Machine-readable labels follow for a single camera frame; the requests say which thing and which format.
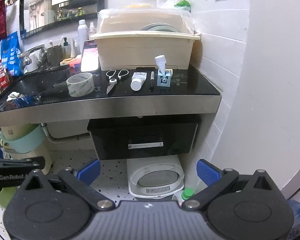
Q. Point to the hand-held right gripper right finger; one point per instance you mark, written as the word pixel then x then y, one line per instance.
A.
pixel 207 171

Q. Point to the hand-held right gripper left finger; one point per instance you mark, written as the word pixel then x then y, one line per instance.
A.
pixel 90 171

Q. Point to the green object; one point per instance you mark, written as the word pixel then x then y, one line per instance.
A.
pixel 2 198

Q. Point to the teal plastic basin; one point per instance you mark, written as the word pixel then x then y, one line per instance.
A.
pixel 25 140

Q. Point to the green capped bottle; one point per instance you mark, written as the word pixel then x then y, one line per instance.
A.
pixel 188 193

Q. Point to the cream plastic bin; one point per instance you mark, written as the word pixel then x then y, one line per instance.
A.
pixel 46 157

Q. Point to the white bathroom scale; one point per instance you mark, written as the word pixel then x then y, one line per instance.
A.
pixel 156 177

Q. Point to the white and blue tube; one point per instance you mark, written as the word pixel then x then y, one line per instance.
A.
pixel 17 98

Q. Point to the red packets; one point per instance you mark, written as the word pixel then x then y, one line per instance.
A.
pixel 0 73

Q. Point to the clear tape roll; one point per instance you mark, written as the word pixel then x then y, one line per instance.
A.
pixel 75 90

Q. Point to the white cup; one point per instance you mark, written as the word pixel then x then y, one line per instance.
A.
pixel 32 62

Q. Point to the light blue holder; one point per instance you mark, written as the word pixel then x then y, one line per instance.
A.
pixel 165 81

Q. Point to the blue water jug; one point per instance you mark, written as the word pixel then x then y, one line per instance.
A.
pixel 296 215

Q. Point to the white tube bottle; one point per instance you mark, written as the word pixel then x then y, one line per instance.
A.
pixel 137 81

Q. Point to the blue printed packet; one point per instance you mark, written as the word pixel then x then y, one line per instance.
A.
pixel 11 52

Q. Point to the black marker pen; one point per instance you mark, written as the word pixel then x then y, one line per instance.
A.
pixel 152 80

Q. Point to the chrome faucet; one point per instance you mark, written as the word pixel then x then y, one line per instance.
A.
pixel 36 52

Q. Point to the smartphone with lit screen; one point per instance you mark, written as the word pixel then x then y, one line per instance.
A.
pixel 90 57

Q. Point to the grey toothbrush cup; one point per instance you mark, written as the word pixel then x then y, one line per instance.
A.
pixel 55 55

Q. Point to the white nozzle in blue block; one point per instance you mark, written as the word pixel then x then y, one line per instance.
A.
pixel 161 63

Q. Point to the small white bottle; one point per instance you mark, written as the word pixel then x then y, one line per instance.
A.
pixel 73 48

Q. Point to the red hanging cloth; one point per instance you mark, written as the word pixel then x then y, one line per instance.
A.
pixel 2 20

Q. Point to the tall white bottle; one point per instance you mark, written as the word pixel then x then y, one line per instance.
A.
pixel 82 36

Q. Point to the cream dish rack with lid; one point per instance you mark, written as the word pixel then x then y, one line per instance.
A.
pixel 145 47

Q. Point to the clear spray bottle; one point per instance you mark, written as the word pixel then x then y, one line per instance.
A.
pixel 92 28

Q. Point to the mirror cabinet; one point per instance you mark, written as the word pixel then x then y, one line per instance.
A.
pixel 62 2

